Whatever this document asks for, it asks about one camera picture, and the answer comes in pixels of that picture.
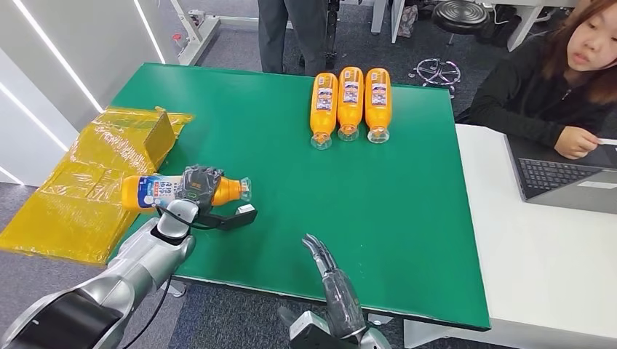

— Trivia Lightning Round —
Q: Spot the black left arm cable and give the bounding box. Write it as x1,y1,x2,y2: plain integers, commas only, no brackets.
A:
121,206,216,349

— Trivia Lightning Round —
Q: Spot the grey laptop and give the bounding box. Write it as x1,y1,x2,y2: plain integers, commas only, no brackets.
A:
503,134,617,216

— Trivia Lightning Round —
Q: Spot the orange bottle with clear cap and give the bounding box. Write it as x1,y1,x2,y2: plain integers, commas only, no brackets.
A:
121,174,252,214
309,72,339,151
364,68,393,145
336,66,365,143

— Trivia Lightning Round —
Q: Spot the person's hand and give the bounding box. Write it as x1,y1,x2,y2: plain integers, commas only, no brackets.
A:
553,125,601,161

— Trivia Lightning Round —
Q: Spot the seated person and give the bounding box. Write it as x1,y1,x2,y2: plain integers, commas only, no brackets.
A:
455,0,617,161

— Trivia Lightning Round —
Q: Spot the standing person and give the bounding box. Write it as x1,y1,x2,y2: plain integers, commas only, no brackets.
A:
256,0,329,78

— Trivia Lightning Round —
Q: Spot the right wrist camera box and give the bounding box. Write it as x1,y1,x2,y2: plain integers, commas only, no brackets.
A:
288,310,361,349

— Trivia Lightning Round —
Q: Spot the grey patterned bag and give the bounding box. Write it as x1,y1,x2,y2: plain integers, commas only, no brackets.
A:
397,4,421,39

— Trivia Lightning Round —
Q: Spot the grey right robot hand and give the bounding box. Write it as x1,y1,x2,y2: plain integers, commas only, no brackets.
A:
302,233,367,340

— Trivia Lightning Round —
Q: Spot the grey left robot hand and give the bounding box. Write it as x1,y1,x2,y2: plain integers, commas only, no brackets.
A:
175,164,226,216

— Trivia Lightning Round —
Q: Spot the yellow film wrapped cardboard box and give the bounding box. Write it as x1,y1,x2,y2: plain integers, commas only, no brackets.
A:
0,105,195,266

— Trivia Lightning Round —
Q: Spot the chrome stool base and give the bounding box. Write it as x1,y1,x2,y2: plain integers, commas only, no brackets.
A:
409,57,463,99

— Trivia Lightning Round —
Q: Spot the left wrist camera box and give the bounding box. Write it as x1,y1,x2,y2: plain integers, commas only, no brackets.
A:
196,204,259,232

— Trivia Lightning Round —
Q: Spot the white office desk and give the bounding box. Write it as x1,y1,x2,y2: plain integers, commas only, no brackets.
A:
370,0,578,52
404,124,617,349

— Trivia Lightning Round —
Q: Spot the white metal frame leg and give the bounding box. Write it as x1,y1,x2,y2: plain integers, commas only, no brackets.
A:
168,0,220,66

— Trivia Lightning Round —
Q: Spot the green table mat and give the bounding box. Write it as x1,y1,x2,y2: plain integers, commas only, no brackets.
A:
111,62,492,333

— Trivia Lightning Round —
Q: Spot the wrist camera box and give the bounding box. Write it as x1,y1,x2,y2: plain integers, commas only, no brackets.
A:
196,204,259,232
288,310,361,349

